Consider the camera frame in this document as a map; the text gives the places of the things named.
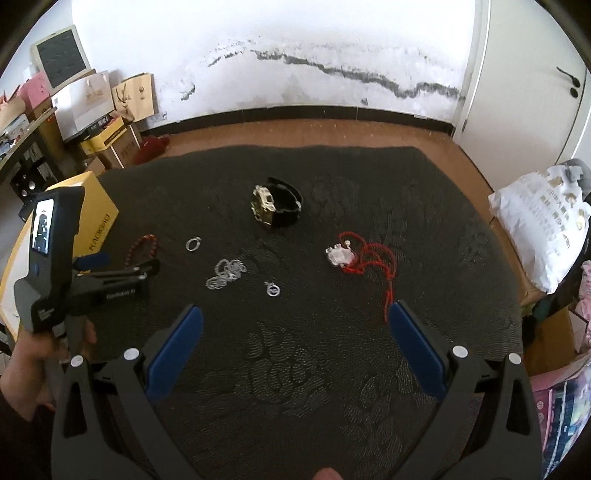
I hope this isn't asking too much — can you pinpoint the dark red bead bracelet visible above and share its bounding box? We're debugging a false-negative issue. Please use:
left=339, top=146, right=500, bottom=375
left=125, top=233, right=160, bottom=269

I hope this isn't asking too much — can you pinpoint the silver chain bracelet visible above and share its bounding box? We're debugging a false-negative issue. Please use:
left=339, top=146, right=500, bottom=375
left=204, top=257, right=247, bottom=292

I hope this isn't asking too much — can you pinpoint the small silver ring pendant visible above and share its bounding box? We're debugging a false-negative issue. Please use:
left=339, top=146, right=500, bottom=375
left=266, top=282, right=280, bottom=297

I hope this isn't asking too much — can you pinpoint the red cord silver pendant necklace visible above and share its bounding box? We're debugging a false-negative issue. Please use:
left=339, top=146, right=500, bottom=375
left=324, top=231, right=400, bottom=324

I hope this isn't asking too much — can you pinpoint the gold black wrist watch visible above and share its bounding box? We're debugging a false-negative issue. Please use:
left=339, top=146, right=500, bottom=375
left=250, top=177, right=304, bottom=229

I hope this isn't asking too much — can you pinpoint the person's left hand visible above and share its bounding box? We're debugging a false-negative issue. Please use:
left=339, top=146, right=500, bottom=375
left=1, top=327, right=70, bottom=422

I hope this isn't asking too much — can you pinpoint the yellow white cardboard box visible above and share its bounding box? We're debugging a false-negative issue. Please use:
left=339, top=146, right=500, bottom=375
left=1, top=172, right=119, bottom=338

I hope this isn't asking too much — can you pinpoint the black speaker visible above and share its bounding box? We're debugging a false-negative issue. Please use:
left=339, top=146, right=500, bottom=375
left=10, top=166, right=46, bottom=204

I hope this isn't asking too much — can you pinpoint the brown cardboard box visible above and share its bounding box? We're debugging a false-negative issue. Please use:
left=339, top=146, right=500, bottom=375
left=97, top=124, right=141, bottom=169

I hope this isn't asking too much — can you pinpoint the black shelf table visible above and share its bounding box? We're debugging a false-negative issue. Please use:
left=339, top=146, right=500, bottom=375
left=0, top=107, right=63, bottom=183

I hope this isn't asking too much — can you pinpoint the yellow black flat box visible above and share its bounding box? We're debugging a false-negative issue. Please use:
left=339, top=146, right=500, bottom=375
left=80, top=117, right=125, bottom=155

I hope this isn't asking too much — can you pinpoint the red fabric item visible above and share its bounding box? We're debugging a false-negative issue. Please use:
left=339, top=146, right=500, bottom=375
left=132, top=136, right=170, bottom=165

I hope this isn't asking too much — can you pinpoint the white paper shopping bag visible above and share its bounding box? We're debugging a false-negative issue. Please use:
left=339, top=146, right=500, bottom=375
left=51, top=71, right=114, bottom=141

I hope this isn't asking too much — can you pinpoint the brown paper shopping bag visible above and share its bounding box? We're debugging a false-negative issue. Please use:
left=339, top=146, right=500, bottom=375
left=111, top=73, right=155, bottom=122

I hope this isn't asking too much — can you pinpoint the pink box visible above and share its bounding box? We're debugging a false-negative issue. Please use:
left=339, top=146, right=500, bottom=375
left=17, top=72, right=50, bottom=111

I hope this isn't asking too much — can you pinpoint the white printed plastic bag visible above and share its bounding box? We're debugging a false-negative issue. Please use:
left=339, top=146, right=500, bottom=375
left=488, top=159, right=590, bottom=294

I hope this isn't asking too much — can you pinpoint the framed dark picture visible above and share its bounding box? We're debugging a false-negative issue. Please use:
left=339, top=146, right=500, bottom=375
left=30, top=25, right=91, bottom=95

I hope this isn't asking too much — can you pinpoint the white door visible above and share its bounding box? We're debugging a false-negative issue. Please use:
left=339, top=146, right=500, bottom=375
left=454, top=1, right=590, bottom=189

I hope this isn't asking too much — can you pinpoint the black door handle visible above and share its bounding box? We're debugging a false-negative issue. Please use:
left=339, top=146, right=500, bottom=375
left=556, top=67, right=582, bottom=98

